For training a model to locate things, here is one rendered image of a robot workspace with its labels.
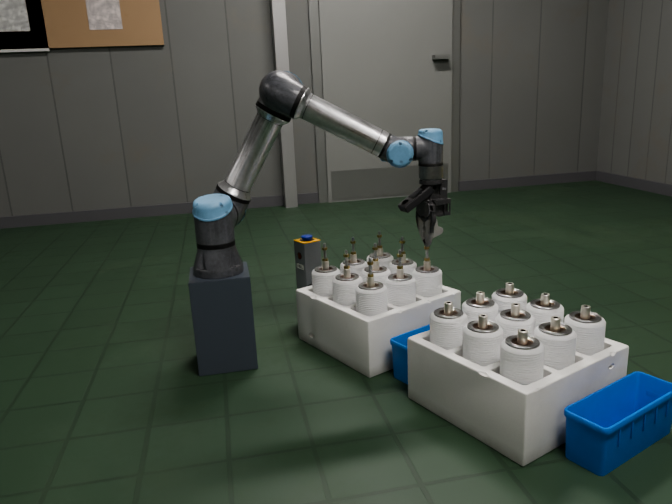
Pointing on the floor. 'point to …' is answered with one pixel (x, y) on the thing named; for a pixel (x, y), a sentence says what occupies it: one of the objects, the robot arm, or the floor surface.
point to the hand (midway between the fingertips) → (425, 242)
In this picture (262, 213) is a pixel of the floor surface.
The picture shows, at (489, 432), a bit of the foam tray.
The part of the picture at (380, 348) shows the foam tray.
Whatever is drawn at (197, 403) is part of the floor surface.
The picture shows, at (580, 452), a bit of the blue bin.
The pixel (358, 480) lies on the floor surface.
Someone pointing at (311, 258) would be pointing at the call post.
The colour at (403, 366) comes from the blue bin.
